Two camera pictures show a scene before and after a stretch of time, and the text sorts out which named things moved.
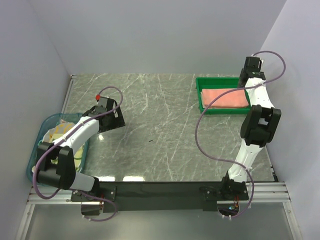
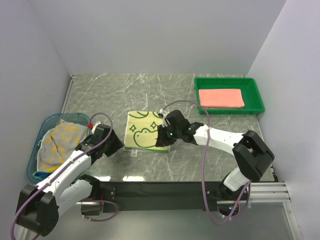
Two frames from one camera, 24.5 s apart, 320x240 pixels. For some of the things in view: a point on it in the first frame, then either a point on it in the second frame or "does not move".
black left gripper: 118,121 -> 117,144
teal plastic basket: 71,117 does not move
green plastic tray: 220,82 does not move
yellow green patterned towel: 50,134 -> 141,132
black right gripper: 240,85 -> 162,140
